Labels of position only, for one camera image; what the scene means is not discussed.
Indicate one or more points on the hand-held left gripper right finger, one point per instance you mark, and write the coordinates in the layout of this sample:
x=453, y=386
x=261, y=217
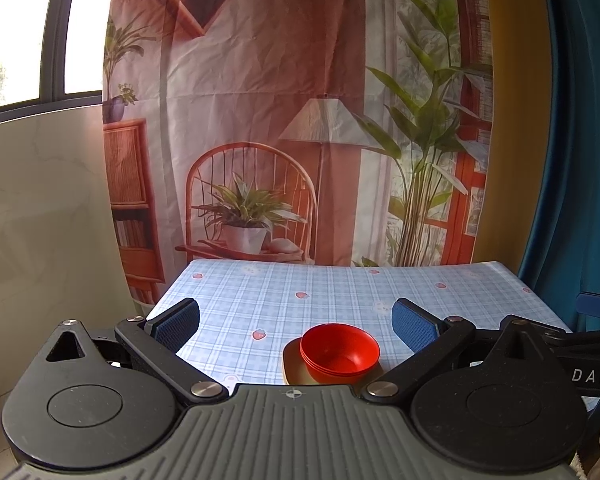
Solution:
x=415, y=322

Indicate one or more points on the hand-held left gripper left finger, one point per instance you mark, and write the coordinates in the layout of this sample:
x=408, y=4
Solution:
x=177, y=322

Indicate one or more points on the green oval plate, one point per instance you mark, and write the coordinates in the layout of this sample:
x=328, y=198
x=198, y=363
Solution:
x=294, y=365

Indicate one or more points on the blue checked tablecloth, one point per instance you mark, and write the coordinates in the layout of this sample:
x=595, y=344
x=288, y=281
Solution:
x=330, y=285

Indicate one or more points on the blue curtain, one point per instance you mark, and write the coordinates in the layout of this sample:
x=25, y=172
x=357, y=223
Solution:
x=575, y=160

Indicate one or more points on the printed room-scene backdrop cloth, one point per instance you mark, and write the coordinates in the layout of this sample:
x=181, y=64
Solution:
x=280, y=85

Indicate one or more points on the dark-framed window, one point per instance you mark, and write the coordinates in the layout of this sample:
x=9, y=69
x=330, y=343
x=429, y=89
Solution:
x=20, y=35

